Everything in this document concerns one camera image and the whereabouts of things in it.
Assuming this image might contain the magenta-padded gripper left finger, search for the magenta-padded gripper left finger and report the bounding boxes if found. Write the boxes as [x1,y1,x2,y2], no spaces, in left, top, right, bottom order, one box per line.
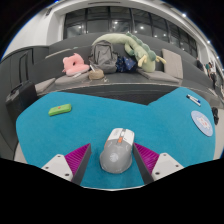
[41,143,93,186]

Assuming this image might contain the person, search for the person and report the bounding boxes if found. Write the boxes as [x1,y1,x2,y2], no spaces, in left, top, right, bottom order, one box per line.
[204,61,218,89]

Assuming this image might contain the grey backpack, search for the grey backpack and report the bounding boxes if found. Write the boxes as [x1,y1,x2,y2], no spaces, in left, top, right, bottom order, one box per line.
[88,40,119,74]

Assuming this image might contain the grey small seat cushion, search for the grey small seat cushion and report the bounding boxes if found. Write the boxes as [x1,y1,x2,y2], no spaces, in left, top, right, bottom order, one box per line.
[34,77,57,95]

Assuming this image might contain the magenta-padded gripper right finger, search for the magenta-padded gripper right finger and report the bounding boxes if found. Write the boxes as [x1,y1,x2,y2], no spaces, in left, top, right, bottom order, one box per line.
[132,142,185,185]

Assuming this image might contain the grey stepped bench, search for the grey stepped bench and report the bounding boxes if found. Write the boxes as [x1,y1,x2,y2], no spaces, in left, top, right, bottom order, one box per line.
[0,33,224,111]

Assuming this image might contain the grey square upright cushion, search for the grey square upright cushion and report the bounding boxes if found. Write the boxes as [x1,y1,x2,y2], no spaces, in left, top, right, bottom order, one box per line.
[161,48,184,80]

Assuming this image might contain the tan woven hat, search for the tan woven hat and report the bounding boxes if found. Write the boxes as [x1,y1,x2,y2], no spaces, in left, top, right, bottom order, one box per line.
[88,69,105,81]

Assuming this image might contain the white marker blue cap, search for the white marker blue cap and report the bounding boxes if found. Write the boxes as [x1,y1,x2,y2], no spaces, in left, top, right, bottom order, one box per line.
[188,94,202,104]

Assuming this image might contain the pink plush cushion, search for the pink plush cushion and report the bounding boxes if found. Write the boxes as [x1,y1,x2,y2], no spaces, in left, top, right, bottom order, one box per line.
[62,53,90,77]

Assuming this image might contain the dark glass window wall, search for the dark glass window wall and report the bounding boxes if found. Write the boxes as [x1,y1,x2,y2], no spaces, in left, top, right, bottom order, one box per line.
[63,5,198,59]

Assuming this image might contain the grey round seat cushion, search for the grey round seat cushion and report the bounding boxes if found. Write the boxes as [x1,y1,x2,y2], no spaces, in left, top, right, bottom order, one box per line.
[54,71,93,88]

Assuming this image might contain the green dragon plush toy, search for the green dragon plush toy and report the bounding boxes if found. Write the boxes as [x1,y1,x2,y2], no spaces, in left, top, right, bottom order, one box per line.
[91,32,167,73]

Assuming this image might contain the black suitcase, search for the black suitcase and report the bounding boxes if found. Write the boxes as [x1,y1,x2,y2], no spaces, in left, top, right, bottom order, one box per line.
[4,79,39,123]

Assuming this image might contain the grey computer mouse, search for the grey computer mouse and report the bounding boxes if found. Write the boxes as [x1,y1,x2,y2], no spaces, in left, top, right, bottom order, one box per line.
[99,127,136,175]

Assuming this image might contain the round pale blue mouse pad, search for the round pale blue mouse pad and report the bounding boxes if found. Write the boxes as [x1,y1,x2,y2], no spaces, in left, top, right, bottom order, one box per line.
[190,110,214,138]

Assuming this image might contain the black bag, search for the black bag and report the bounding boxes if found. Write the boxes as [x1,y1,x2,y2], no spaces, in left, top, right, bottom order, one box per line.
[211,106,220,126]

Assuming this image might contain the grey flat seat cushion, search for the grey flat seat cushion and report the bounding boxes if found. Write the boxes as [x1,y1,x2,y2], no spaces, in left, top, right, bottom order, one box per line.
[136,68,181,84]

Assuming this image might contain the dark blue patterned bag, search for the dark blue patterned bag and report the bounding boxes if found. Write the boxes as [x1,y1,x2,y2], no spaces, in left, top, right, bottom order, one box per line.
[115,55,138,74]

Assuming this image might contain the green eraser block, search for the green eraser block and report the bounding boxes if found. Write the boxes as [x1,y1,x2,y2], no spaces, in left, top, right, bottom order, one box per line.
[48,103,73,117]

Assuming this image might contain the ceiling lights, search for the ceiling lights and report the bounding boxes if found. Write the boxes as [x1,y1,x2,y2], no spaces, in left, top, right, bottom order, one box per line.
[179,12,214,46]

